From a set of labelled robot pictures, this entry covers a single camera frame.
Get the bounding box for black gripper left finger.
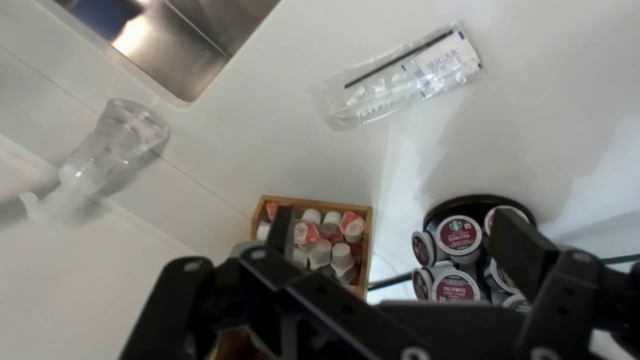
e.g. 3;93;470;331
119;205;416;360

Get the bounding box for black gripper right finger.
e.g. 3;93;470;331
489;205;640;360

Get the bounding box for black coffee pod carousel stand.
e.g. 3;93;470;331
410;191;541;311

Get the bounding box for foil lid coffee pod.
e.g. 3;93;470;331
410;265;437;302
431;268;485;306
437;213;485;268
410;227;438;268
482;257;518;298

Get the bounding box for chrome faucet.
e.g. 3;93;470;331
18;95;172;226

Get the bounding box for stainless steel sink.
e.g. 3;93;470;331
53;0;283;105

